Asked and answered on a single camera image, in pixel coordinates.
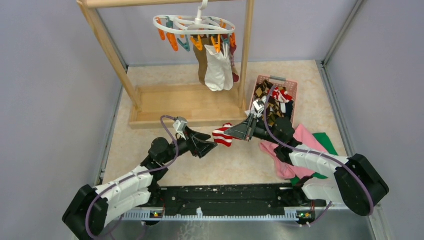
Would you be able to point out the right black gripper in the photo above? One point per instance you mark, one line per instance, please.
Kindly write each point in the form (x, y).
(242, 131)

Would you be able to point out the wooden drying rack frame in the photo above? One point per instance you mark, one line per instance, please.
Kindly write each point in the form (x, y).
(200, 106)

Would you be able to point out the teal clip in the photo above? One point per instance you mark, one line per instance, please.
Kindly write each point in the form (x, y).
(184, 43)

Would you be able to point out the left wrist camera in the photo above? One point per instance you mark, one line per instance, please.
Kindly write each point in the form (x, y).
(179, 125)

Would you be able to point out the brown argyle socks in basket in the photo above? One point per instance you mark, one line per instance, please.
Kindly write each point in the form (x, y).
(276, 107)

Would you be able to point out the pink laundry basket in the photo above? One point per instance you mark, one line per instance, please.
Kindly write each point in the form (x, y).
(291, 87)

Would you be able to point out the tan hanging sock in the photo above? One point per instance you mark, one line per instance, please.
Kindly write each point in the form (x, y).
(201, 56)

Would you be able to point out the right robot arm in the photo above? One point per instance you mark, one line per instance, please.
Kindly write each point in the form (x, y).
(351, 180)

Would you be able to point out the orange clip holding sock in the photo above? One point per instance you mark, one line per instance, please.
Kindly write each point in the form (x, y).
(216, 42)

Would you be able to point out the white round clip hanger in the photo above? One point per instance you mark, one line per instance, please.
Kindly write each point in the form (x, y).
(198, 26)

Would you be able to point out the dark red hanging sock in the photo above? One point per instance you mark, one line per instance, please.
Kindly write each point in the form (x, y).
(235, 74)

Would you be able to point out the pink cloth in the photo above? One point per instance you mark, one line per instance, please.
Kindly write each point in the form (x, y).
(285, 170)

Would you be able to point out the green cloth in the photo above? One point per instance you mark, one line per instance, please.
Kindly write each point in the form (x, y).
(318, 141)

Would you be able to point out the white hanging sock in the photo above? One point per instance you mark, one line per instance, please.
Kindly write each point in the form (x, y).
(218, 75)

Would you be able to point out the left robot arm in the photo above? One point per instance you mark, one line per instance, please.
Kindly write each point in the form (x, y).
(93, 208)

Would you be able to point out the orange clip far left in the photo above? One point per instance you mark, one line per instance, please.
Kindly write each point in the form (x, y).
(160, 31)

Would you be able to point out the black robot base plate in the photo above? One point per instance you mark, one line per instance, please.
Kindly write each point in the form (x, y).
(240, 200)

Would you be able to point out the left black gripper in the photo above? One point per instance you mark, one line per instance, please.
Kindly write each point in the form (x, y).
(200, 148)

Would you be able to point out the red white striped sock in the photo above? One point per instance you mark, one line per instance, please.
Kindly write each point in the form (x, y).
(220, 137)

